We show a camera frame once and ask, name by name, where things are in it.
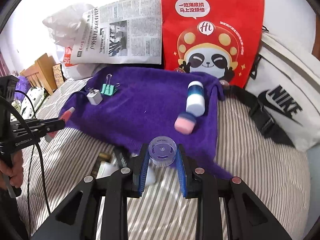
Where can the person's left hand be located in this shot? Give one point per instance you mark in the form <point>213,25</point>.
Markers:
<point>15,172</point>

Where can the white plastic shopping bag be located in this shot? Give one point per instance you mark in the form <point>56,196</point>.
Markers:
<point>63,27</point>

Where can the white Nike waist bag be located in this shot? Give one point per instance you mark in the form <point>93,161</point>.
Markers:
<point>285,79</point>

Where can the white usb charger plug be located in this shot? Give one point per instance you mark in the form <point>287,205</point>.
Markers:
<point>94,96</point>

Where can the striped bed sheet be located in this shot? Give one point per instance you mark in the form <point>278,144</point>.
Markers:
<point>279,175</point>

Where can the wooden chair furniture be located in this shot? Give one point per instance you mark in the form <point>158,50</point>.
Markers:
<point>45,73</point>

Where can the folded newspaper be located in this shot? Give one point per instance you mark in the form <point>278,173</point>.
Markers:
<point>124,32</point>

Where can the white cylindrical roll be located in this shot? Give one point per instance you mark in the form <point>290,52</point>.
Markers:
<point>106,169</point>

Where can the pink blue small jar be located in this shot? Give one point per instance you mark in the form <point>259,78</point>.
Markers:
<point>185,123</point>

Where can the green binder clip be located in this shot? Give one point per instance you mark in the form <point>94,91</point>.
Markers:
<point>108,88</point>

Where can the black bag strap buckle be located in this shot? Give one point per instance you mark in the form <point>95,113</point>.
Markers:
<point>264,122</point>

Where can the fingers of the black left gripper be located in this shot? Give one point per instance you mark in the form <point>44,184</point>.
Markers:
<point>38,127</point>

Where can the clear white plastic bottle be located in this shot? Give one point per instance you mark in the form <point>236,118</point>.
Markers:
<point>162,153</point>

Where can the pink red tube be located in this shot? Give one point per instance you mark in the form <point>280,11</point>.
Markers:
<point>65,117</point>

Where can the purple towel cloth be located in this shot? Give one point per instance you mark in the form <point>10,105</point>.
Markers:
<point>146,106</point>

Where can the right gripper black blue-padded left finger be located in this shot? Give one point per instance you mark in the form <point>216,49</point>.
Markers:
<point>76,217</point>

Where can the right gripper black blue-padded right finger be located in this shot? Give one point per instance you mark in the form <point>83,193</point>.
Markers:
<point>246,215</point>

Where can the black yellow tube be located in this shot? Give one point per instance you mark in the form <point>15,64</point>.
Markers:
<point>101,157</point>

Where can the white blue cream jar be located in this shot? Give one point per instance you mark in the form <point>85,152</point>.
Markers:
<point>195,103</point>

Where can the red panda paper bag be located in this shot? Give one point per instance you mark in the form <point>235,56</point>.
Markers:
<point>217,37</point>

